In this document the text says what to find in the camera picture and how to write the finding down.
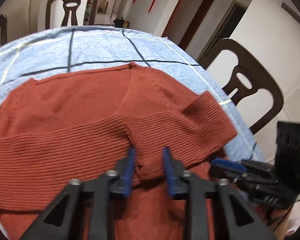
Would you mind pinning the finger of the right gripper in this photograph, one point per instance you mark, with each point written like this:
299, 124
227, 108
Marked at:
232, 174
228, 165

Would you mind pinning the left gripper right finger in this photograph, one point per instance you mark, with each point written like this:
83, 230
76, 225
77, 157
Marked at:
233, 217

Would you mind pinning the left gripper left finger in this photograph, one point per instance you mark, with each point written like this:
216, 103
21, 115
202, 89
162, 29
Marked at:
63, 218

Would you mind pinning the rust red knit sweater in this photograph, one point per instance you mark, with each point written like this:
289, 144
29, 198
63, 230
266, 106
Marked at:
78, 125

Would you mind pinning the dark wooden chair right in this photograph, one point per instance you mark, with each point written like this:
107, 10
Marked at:
247, 78

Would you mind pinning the blue checked tablecloth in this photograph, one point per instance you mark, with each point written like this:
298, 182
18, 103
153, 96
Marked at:
68, 50

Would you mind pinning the dark wooden chair far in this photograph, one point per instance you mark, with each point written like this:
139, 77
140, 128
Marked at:
70, 9

